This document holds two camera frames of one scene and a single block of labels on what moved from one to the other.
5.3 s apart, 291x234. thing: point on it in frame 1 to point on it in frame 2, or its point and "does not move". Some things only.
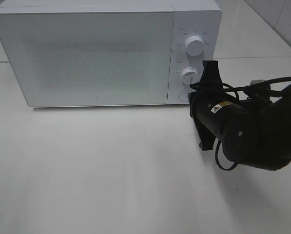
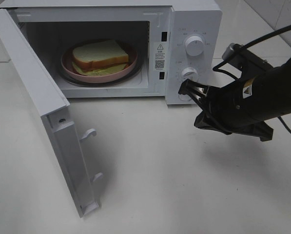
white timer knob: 189,75 does not move
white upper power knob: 195,46 does not move
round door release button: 183,95 does not move
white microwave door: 90,59 to 70,145
